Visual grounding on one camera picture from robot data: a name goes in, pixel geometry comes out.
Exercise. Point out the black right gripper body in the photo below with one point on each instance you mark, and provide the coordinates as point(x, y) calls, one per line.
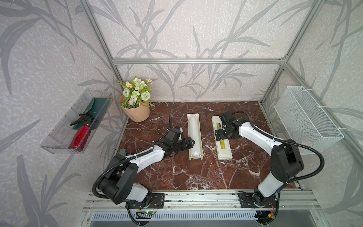
point(223, 134)

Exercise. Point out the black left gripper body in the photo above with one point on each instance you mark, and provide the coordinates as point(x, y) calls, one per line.
point(177, 147)

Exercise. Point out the cream dispenser base tray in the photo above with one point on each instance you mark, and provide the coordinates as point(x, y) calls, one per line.
point(201, 156)

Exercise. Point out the cream dispenser lid yellow label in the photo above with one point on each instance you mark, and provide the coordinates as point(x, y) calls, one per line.
point(223, 148)

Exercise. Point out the clear plastic wrap roll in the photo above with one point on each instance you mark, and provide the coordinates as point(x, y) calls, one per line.
point(195, 135)

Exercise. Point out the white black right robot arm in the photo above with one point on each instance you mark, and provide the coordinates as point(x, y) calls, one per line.
point(286, 160)

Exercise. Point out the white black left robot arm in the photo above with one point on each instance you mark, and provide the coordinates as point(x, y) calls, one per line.
point(117, 182)

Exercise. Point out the terracotta flower pot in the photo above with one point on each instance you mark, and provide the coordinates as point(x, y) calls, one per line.
point(138, 114)

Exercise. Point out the teal garden trowel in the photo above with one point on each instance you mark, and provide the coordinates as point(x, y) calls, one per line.
point(123, 152)

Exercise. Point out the green white artificial flowers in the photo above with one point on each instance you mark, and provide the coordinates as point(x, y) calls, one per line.
point(136, 93)

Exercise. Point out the dark green plastic scoop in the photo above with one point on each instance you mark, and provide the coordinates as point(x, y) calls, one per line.
point(96, 109)

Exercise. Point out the red spray bottle black trigger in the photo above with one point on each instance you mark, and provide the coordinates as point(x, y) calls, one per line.
point(80, 139)

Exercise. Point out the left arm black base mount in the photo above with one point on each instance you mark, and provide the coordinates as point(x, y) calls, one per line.
point(153, 201)

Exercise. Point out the white wire mesh basket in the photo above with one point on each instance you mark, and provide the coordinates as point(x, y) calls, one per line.
point(305, 121)

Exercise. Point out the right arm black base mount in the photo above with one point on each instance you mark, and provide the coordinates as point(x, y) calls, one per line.
point(249, 200)

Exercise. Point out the aluminium front rail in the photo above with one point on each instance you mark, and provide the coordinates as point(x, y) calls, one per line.
point(210, 200)

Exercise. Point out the aluminium frame horizontal bar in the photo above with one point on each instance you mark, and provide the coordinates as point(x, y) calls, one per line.
point(272, 61)

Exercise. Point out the clear plastic wall bin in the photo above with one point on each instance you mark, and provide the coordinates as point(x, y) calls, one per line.
point(75, 130)

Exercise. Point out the aluminium frame corner post right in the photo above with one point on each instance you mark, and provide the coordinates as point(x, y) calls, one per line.
point(309, 19)

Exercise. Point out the aluminium frame corner post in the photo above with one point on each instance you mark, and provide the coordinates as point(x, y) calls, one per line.
point(309, 19)
point(91, 18)

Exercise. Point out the aluminium frame corner post left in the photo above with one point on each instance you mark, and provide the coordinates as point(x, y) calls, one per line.
point(91, 18)

